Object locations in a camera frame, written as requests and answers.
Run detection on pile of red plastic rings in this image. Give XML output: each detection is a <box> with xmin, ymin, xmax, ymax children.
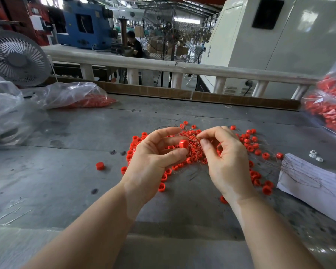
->
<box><xmin>120</xmin><ymin>120</ymin><xmax>284</xmax><ymax>204</ymax></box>

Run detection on large grey machine cabinet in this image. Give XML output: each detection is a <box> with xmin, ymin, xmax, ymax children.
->
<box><xmin>200</xmin><ymin>0</ymin><xmax>336</xmax><ymax>99</ymax></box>

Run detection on crumpled clear plastic bag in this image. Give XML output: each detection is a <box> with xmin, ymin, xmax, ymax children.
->
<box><xmin>0</xmin><ymin>72</ymin><xmax>34</xmax><ymax>146</ymax></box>

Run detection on person's right forearm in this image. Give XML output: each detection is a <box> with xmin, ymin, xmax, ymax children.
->
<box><xmin>230</xmin><ymin>194</ymin><xmax>324</xmax><ymax>269</ymax></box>

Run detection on person's left forearm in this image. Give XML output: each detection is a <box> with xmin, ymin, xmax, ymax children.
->
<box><xmin>21</xmin><ymin>185</ymin><xmax>143</xmax><ymax>269</ymax></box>

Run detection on large clear bag red pieces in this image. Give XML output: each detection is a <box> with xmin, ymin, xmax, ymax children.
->
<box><xmin>302</xmin><ymin>50</ymin><xmax>336</xmax><ymax>138</ymax></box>

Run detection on clear bag with red pieces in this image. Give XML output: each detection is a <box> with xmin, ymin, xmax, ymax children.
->
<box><xmin>32</xmin><ymin>81</ymin><xmax>117</xmax><ymax>109</ymax></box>

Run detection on white paper sheet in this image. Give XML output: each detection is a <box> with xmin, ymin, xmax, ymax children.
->
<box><xmin>277</xmin><ymin>153</ymin><xmax>336</xmax><ymax>226</ymax></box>

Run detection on person's left hand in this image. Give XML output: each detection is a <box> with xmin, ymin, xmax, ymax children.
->
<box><xmin>119</xmin><ymin>127</ymin><xmax>190</xmax><ymax>208</ymax></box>

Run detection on blue industrial machine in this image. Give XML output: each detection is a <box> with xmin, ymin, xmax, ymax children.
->
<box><xmin>59</xmin><ymin>0</ymin><xmax>118</xmax><ymax>51</ymax></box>

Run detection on white metal railing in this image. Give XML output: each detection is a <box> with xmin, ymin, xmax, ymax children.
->
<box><xmin>42</xmin><ymin>44</ymin><xmax>321</xmax><ymax>100</ymax></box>

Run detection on black pedestal fan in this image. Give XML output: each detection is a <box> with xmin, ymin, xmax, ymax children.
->
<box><xmin>164</xmin><ymin>28</ymin><xmax>183</xmax><ymax>87</ymax></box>

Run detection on red industrial machine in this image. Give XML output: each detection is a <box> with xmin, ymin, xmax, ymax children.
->
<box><xmin>0</xmin><ymin>0</ymin><xmax>53</xmax><ymax>46</ymax></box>

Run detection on bundle of thin metal wires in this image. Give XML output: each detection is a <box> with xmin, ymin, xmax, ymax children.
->
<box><xmin>157</xmin><ymin>125</ymin><xmax>222</xmax><ymax>166</ymax></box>

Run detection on white desk fan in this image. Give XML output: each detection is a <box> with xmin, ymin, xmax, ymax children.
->
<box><xmin>0</xmin><ymin>30</ymin><xmax>52</xmax><ymax>89</ymax></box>

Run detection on person's right hand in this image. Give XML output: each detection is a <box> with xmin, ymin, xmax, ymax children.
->
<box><xmin>196</xmin><ymin>126</ymin><xmax>257</xmax><ymax>206</ymax></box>

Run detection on brown wooden board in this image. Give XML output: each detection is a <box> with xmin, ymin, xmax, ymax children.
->
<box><xmin>45</xmin><ymin>75</ymin><xmax>301</xmax><ymax>110</ymax></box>

